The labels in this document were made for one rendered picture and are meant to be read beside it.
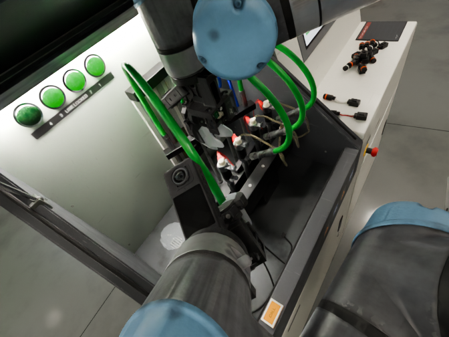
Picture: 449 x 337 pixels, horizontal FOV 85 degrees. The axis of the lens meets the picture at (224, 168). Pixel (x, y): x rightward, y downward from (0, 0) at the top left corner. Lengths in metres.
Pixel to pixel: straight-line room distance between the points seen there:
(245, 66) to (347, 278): 0.19
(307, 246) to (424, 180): 1.48
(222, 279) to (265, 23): 0.19
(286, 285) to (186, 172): 0.43
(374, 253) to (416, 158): 1.97
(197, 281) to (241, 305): 0.03
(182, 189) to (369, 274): 0.21
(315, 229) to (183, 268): 0.55
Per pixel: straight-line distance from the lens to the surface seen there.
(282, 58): 0.84
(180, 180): 0.31
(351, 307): 0.20
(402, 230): 0.22
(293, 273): 0.66
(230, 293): 0.17
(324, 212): 0.72
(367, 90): 1.03
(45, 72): 0.63
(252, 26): 0.23
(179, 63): 0.41
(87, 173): 0.74
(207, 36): 0.23
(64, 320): 2.23
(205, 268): 0.18
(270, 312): 0.64
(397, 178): 2.02
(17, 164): 0.68
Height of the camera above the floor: 1.59
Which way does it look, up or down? 49 degrees down
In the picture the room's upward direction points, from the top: 23 degrees counter-clockwise
